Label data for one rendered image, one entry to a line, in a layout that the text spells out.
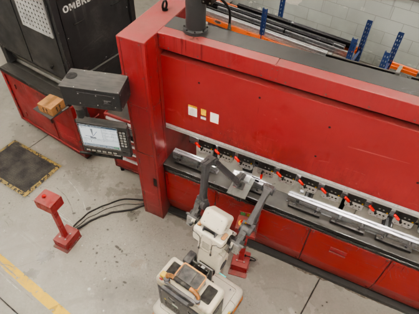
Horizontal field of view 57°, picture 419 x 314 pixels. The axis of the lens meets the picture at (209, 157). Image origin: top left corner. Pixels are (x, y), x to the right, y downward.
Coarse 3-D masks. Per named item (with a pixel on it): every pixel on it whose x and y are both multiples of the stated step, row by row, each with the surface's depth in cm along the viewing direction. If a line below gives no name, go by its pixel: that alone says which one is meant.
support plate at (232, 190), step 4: (252, 180) 366; (232, 184) 362; (248, 184) 362; (252, 184) 362; (232, 188) 359; (236, 188) 359; (244, 188) 359; (248, 188) 359; (228, 192) 356; (232, 192) 356; (236, 192) 356; (240, 192) 356; (244, 192) 356; (248, 192) 356; (236, 196) 353; (240, 196) 352; (244, 196) 353
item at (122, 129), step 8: (80, 120) 328; (88, 120) 328; (96, 120) 333; (104, 120) 333; (112, 120) 333; (120, 128) 324; (80, 136) 340; (120, 136) 331; (128, 136) 332; (120, 144) 338; (128, 144) 336; (104, 152) 350; (112, 152) 348; (120, 152) 346; (128, 152) 344
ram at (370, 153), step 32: (192, 64) 303; (192, 96) 327; (224, 96) 311; (256, 96) 296; (288, 96) 283; (320, 96) 280; (192, 128) 354; (224, 128) 336; (256, 128) 319; (288, 128) 304; (320, 128) 290; (352, 128) 277; (384, 128) 266; (416, 128) 259; (288, 160) 327; (320, 160) 311; (352, 160) 297; (384, 160) 284; (416, 160) 272; (352, 192) 319; (384, 192) 304; (416, 192) 290
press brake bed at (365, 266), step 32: (192, 192) 405; (224, 192) 380; (288, 224) 369; (288, 256) 418; (320, 256) 380; (352, 256) 358; (384, 256) 339; (352, 288) 395; (384, 288) 371; (416, 288) 349
